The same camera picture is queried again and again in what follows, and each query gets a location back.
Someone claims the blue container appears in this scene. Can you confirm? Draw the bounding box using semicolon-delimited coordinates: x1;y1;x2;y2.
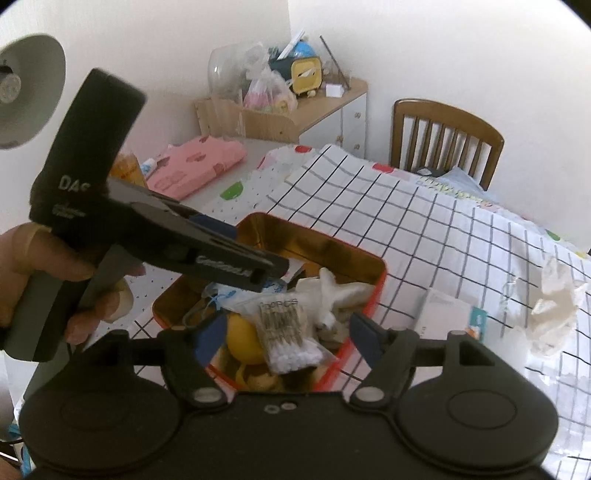
270;40;317;75

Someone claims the wooden chair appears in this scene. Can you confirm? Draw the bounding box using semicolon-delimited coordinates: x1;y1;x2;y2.
389;98;505;191

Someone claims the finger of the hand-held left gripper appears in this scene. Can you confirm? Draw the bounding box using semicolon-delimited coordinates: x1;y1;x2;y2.
108;180;241;243
133;216;290;293

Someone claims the cotton swab packet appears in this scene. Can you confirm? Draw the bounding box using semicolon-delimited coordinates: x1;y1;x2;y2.
251;299;334;376

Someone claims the wooden side cabinet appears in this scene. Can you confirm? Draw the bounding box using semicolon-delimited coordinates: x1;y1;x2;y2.
193;76;369;158

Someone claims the grey desk lamp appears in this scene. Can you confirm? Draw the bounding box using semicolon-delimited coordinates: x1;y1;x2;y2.
0;34;66;149

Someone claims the clear glass jar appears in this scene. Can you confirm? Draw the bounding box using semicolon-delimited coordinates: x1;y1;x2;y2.
208;43;260;100

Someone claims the white cloth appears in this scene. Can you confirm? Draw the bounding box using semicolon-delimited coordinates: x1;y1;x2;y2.
294;268;376;325

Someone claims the white paper card pack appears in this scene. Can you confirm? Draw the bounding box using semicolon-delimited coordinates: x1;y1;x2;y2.
413;287;489;343

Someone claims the person's left hand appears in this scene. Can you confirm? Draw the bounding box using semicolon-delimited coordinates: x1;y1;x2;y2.
0;222;145;341

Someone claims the crumpled white tissue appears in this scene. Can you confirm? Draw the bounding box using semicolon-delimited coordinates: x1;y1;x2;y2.
527;256;590;359

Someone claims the pink cloth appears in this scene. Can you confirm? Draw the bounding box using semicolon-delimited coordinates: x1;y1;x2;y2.
147;136;248;201

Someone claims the plastic bag with pink items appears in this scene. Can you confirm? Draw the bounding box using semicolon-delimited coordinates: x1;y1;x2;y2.
242;65;299;112

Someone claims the red tin box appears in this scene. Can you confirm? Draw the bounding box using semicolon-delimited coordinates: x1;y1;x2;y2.
152;212;389;394

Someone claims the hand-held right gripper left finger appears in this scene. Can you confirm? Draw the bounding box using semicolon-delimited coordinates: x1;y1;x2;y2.
75;314;229;409

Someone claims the yellow tissue box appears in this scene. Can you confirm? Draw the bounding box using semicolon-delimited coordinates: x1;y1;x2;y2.
290;55;324;99

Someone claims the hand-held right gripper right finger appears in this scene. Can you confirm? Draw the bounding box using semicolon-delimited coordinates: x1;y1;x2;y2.
349;313;505;409

